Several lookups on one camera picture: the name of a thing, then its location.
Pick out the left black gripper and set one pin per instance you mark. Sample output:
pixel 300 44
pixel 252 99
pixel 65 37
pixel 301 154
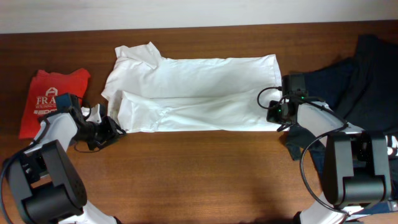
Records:
pixel 109 129

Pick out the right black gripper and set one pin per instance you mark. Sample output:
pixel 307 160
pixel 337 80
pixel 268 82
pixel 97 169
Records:
pixel 274 111

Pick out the white printed t-shirt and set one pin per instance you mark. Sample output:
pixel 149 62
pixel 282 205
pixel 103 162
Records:
pixel 149 93

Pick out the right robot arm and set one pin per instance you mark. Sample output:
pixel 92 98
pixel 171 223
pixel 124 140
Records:
pixel 356 173

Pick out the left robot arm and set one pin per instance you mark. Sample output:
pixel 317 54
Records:
pixel 44 183

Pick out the dark green garment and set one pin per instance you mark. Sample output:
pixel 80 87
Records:
pixel 298 138

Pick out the navy blue garment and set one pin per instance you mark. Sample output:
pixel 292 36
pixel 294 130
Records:
pixel 330 83

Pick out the folded red t-shirt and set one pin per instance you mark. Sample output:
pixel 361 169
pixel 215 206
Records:
pixel 43 89

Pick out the black t-shirt white lettering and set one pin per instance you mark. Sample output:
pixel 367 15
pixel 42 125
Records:
pixel 370 101

